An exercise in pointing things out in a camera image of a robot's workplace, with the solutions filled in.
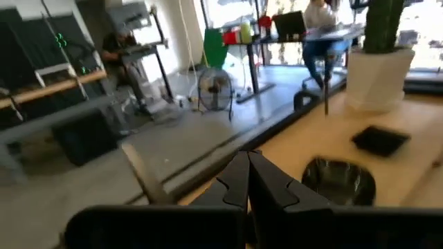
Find white faceted plant pot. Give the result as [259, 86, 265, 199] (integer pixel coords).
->
[345, 47, 416, 114]

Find background wooden workbench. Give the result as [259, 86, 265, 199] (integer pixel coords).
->
[0, 68, 108, 110]

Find black bin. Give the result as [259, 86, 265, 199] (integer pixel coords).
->
[403, 71, 443, 95]

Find black laptop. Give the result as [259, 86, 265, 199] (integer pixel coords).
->
[272, 10, 308, 43]

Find red box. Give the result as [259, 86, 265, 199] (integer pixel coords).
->
[222, 30, 242, 46]

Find wooden shelf with black frame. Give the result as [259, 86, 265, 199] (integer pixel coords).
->
[120, 81, 443, 208]

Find dark partition panels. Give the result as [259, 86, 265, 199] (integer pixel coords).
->
[0, 6, 103, 91]

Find green bag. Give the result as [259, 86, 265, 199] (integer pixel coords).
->
[202, 27, 229, 69]

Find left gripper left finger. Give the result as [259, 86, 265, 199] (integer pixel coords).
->
[189, 150, 251, 209]

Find dark office desk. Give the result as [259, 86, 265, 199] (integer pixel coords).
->
[221, 26, 366, 104]

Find yellow-green bottle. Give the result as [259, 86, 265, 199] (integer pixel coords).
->
[239, 17, 253, 45]

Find black leaf-shaped mini plate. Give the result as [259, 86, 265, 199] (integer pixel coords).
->
[300, 157, 377, 207]

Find white hanging cable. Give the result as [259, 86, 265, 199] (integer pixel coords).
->
[177, 0, 199, 87]

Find black box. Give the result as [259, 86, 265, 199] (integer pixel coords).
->
[51, 109, 119, 167]

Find monitor on stand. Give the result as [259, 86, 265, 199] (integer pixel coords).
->
[106, 1, 153, 32]

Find person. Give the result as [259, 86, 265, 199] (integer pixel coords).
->
[302, 0, 347, 90]
[101, 29, 155, 117]

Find black square tray stack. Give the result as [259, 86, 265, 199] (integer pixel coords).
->
[351, 124, 412, 158]

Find floor fan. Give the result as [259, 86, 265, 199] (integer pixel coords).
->
[197, 67, 235, 122]

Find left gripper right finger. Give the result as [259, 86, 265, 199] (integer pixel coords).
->
[248, 150, 335, 209]

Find red mug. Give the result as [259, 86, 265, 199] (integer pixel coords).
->
[257, 15, 273, 29]

